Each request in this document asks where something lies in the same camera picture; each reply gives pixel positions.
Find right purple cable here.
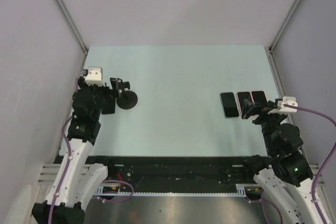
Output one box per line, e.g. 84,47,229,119
261,104,336,224

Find white slotted cable duct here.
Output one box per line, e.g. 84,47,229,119
97,184,263,197

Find white phone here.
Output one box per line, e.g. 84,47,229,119
220,92,239,119

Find black round-base phone mount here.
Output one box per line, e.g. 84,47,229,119
110,78,138,110

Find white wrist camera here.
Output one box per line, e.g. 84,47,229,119
268,97,298,115
82,67,104,87

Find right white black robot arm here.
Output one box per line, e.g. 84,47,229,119
242,97,335,223

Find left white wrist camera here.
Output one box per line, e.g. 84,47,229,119
82,67,104,87

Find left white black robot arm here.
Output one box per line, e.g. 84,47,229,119
32,84,119,223

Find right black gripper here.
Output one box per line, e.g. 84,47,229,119
241,98,286,153

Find black phone stand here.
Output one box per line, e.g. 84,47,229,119
101,99,116,115

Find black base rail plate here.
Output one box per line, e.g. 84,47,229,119
54,155,307,193

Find pink phone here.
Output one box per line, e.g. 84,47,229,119
237,91,253,119
251,90,268,108

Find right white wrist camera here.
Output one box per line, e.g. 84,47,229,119
268,97,298,115

